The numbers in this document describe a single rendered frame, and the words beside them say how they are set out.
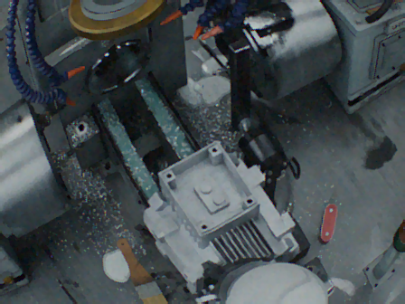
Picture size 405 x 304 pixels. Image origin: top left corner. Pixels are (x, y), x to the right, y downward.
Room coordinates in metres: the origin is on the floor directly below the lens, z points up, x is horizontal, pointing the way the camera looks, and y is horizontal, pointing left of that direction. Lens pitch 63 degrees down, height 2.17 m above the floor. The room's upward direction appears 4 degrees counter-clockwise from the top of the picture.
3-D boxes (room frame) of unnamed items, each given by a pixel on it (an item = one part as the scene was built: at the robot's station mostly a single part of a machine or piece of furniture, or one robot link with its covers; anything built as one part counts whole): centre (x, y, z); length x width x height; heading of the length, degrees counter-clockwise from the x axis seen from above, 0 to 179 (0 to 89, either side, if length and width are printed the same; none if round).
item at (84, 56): (0.84, 0.18, 0.97); 0.30 x 0.11 x 0.34; 116
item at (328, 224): (0.51, -0.25, 0.81); 0.09 x 0.03 x 0.02; 167
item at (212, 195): (0.47, -0.01, 1.11); 0.12 x 0.11 x 0.07; 27
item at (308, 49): (0.85, -0.19, 1.04); 0.41 x 0.25 x 0.25; 116
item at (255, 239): (0.43, -0.02, 1.02); 0.20 x 0.19 x 0.19; 27
